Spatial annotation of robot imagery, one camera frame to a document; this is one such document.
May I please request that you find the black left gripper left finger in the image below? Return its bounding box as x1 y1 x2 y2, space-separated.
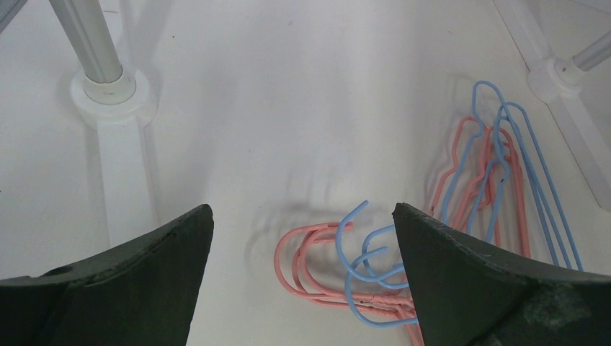
1 204 214 345

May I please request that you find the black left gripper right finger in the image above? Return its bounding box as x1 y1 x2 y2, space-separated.
393 203 610 345

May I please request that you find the blue wire hanger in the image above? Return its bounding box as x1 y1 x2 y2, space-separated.
335 81 559 292
334 126 530 328
465 101 584 272

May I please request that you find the metal clothes rack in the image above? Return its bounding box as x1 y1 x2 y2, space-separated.
0 0 611 249

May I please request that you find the pink wire hanger right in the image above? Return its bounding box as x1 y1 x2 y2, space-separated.
305 131 532 335

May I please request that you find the pink wire hanger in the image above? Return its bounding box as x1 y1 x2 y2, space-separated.
295 126 502 346
305 131 532 335
274 117 476 319

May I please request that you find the pink wire hanger left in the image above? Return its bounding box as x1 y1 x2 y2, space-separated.
274 117 476 319

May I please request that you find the pink wire hanger middle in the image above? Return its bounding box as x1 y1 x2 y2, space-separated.
295 126 502 346

